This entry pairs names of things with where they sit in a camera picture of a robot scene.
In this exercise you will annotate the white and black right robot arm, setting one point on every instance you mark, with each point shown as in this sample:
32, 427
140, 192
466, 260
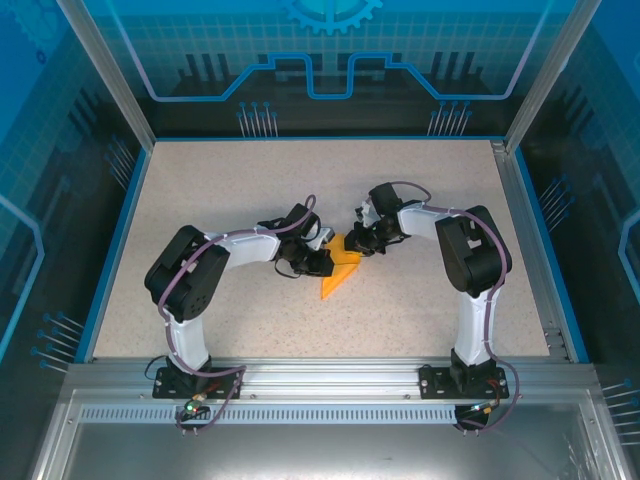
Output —
470, 255

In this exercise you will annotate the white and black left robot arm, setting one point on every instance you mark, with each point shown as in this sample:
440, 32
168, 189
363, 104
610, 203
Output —
190, 280

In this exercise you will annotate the shiny metal tray sheet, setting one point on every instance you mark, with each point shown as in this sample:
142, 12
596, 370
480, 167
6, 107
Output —
325, 455

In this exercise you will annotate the blue table edge strip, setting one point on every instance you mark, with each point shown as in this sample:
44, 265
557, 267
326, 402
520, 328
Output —
120, 250

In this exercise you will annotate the aluminium mounting rail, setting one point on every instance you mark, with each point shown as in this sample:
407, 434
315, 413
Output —
325, 380

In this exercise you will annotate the aluminium side rail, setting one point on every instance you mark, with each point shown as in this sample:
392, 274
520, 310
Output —
518, 200

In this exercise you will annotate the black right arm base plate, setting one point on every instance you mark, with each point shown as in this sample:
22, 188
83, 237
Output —
435, 382

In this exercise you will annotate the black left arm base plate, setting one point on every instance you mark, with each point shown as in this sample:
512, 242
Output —
225, 387

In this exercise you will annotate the blue printed enclosure panel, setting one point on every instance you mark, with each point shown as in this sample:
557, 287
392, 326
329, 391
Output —
600, 150
325, 30
40, 150

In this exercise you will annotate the aluminium frame post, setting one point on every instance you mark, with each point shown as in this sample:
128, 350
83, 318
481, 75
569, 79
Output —
550, 75
109, 75

